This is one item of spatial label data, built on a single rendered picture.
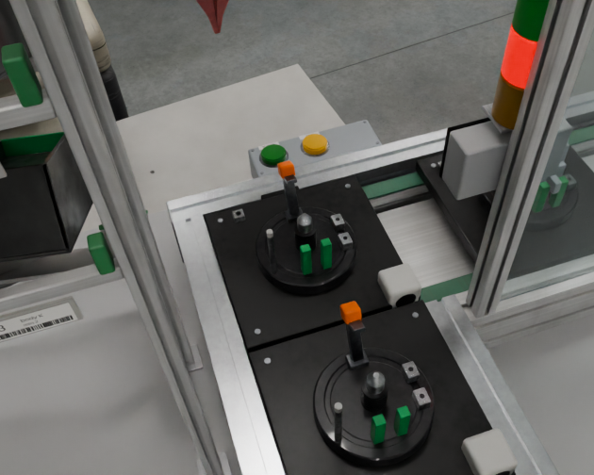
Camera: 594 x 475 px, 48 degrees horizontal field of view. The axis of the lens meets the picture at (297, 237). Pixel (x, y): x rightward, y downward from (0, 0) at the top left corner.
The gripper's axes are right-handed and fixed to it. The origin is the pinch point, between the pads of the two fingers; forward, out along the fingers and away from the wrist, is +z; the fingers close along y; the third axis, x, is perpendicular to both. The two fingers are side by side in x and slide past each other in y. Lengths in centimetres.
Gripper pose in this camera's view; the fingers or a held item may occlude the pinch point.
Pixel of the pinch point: (215, 24)
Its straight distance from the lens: 88.5
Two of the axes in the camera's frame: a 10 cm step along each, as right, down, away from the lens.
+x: -3.0, -7.2, 6.2
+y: 9.5, -2.7, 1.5
